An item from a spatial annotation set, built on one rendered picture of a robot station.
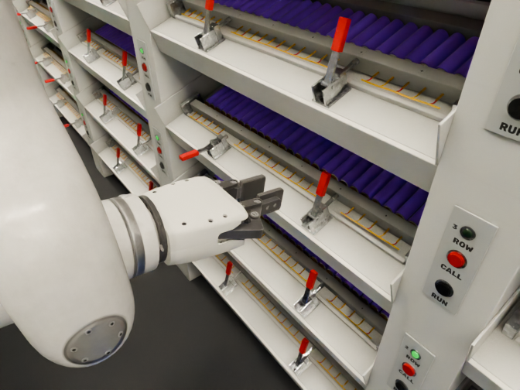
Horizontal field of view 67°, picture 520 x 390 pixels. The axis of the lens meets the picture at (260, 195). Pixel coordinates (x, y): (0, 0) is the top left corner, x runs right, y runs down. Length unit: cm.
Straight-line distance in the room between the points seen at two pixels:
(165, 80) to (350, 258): 53
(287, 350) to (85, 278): 68
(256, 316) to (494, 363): 58
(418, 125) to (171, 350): 84
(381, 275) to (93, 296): 36
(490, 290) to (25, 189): 39
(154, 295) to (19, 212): 95
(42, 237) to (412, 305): 39
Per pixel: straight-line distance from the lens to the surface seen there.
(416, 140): 42
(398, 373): 60
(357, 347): 70
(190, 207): 42
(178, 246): 40
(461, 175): 39
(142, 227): 39
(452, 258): 43
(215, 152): 75
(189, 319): 113
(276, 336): 94
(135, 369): 108
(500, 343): 52
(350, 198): 58
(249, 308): 98
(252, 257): 82
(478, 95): 36
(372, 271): 54
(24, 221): 28
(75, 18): 152
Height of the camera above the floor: 91
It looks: 37 degrees down
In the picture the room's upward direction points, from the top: straight up
